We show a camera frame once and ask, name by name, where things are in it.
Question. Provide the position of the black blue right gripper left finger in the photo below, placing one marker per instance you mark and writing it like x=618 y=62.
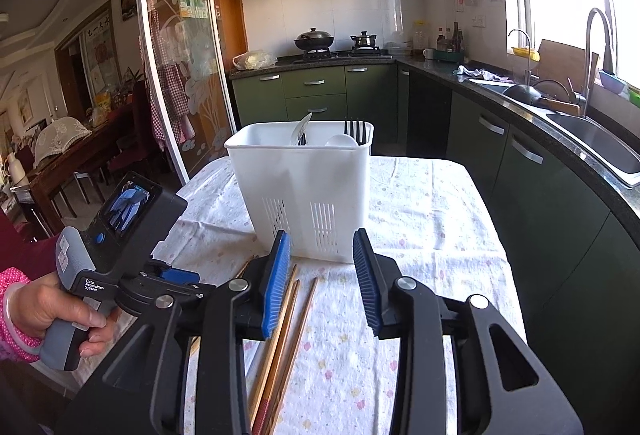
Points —
x=145 y=381

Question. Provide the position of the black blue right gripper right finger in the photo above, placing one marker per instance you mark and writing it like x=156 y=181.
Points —
x=502 y=387

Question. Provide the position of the pink knitted sleeve forearm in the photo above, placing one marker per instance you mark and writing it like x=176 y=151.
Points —
x=15 y=344

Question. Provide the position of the green lower kitchen cabinets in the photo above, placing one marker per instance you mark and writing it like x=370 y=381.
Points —
x=569 y=226

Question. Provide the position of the person's left hand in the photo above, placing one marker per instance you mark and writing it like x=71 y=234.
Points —
x=41 y=301

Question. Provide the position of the wooden dining table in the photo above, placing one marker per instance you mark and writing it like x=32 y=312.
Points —
x=49 y=177

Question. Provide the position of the wooden chopstick left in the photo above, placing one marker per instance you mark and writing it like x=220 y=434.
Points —
x=269 y=354

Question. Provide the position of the wooden chopstick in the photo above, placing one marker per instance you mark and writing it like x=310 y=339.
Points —
x=274 y=363
x=269 y=354
x=277 y=397

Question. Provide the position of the wooden chopstick middle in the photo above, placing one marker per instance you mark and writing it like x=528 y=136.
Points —
x=274 y=363

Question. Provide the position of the wooden chopstick right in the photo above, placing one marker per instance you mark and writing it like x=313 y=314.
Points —
x=277 y=397

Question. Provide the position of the white floral tablecloth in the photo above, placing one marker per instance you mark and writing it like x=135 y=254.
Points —
x=425 y=214

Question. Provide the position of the white plastic utensil caddy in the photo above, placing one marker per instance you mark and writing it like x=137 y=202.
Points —
x=316 y=194

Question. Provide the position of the glass sliding door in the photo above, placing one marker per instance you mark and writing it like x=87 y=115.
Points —
x=183 y=57

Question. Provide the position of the plastic bag on counter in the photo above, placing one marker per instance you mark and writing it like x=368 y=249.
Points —
x=254 y=60

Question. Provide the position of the stainless steel sink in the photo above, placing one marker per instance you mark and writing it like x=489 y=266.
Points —
x=620 y=159

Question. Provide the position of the white spoon in caddy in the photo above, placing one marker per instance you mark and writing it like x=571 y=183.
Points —
x=342 y=141

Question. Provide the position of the black fork in caddy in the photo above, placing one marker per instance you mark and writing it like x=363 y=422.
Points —
x=356 y=129

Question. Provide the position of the black wok with lid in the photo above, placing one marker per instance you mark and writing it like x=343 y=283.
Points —
x=314 y=40

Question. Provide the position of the small chrome faucet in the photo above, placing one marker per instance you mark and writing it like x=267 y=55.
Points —
x=524 y=43

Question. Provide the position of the crumpled dishcloth on counter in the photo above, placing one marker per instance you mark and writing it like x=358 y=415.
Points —
x=481 y=74

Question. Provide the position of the black gas stove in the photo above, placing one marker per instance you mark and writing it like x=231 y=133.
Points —
x=329 y=56

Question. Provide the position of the wooden cutting board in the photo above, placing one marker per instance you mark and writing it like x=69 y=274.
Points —
x=560 y=71

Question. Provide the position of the small steel pot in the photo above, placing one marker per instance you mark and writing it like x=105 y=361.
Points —
x=364 y=40

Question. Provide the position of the condiment bottles on counter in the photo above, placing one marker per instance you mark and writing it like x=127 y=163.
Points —
x=450 y=39

